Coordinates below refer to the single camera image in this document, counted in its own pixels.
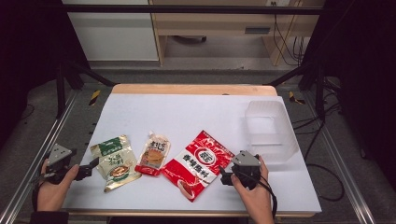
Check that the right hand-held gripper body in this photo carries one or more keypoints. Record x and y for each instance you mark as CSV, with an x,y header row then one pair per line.
x,y
247,165

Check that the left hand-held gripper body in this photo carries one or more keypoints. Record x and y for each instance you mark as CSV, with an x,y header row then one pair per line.
x,y
59,154

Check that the green and gold food pouch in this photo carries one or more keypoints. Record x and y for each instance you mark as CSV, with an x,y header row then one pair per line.
x,y
116,163

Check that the clear plastic container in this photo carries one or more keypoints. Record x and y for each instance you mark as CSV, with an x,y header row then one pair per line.
x,y
271,130

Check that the spouted sauce pouch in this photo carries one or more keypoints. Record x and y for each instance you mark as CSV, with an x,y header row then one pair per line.
x,y
153,157

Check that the person's right hand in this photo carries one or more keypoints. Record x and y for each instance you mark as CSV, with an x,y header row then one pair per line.
x,y
257,199

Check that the person's left hand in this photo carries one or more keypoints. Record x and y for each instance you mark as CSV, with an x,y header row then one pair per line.
x,y
51,196

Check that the red and white seasoning packet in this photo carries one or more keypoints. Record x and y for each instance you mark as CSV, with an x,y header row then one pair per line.
x,y
196,166

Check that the yellow and black tape strip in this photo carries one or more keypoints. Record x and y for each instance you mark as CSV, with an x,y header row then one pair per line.
x,y
94,97
294,98

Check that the white table mat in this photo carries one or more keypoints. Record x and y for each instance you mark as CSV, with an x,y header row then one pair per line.
x,y
186,115

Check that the wooden table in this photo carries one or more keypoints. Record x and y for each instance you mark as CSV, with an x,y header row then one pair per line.
x,y
193,89

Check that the black curtain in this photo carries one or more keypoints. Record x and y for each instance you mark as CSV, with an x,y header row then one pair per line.
x,y
28,46
361,62

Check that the white cabinet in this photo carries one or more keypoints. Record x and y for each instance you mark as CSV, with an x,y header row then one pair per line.
x,y
115,34

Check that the light wooden desk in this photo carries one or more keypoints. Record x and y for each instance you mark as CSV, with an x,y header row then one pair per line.
x,y
218,23

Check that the black horizontal frame bar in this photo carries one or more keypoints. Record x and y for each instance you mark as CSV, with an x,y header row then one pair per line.
x,y
186,9

